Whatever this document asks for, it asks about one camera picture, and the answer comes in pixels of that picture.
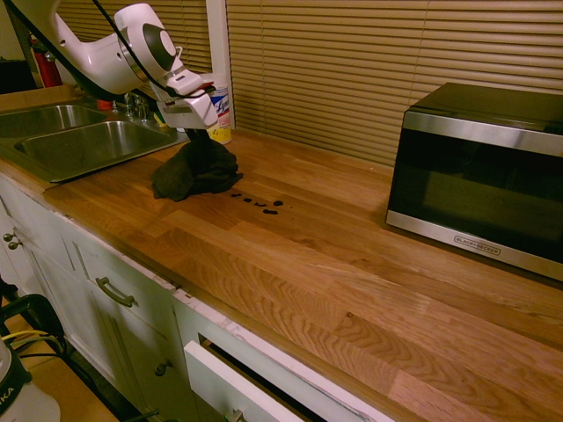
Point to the dark background appliance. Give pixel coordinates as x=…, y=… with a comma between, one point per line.
x=15, y=74

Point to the yellow sponge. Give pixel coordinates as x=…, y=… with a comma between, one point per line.
x=162, y=119

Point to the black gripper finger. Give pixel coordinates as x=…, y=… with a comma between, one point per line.
x=205, y=133
x=191, y=133

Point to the white kitchen cabinet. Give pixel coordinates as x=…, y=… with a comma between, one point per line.
x=132, y=334

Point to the stainless steel double sink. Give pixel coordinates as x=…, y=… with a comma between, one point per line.
x=88, y=145

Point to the wide beige window blind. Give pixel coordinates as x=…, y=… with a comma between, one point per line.
x=352, y=66

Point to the black stand frame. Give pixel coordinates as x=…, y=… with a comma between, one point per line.
x=39, y=307

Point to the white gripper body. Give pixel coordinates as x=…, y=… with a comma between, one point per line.
x=189, y=112

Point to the white Franka-labelled device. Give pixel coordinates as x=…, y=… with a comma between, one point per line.
x=22, y=395

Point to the round metal cabinet knob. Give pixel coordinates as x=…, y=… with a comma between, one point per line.
x=163, y=368
x=7, y=237
x=14, y=245

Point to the dark grey cloth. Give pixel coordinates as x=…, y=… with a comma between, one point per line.
x=198, y=171

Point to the red fire extinguisher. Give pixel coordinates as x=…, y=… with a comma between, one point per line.
x=49, y=70

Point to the curved elongated dark spill blob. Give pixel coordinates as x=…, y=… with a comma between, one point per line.
x=259, y=204

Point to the open white drawer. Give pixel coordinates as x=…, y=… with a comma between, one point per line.
x=220, y=382

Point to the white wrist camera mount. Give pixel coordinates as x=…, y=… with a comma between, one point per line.
x=187, y=83

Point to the Lysol wipes canister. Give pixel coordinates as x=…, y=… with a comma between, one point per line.
x=222, y=118

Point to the black steel Black+Decker microwave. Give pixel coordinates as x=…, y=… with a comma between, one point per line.
x=475, y=184

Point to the chrome faucet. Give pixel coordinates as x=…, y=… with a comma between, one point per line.
x=136, y=105

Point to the white window frame post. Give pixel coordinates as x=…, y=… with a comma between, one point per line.
x=217, y=39

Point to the narrow beige window blind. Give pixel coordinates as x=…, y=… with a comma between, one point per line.
x=184, y=26

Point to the small orange-red container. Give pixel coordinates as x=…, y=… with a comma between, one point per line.
x=103, y=104

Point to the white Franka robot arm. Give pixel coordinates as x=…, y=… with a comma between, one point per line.
x=101, y=57

